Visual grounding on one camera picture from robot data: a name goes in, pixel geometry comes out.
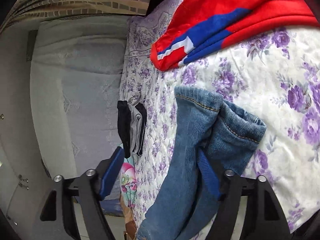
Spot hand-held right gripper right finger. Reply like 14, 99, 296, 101
197, 150, 292, 240

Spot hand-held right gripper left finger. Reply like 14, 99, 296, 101
40, 147, 125, 240

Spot blue denim jeans pants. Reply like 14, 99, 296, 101
136, 85, 267, 240

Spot red and blue sports pants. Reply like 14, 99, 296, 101
150, 0, 320, 71

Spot floral teal pink pillow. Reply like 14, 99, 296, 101
120, 142, 137, 208

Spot blue cloth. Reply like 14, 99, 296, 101
100, 199, 125, 217

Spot grey folded garment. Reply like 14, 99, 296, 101
127, 102, 147, 156

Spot grey padded headboard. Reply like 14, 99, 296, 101
30, 17, 129, 200

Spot white wardrobe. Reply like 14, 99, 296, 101
0, 27, 50, 230

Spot purple floral bed quilt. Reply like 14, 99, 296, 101
119, 0, 320, 240

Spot beige checked curtain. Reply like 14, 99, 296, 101
0, 0, 160, 34

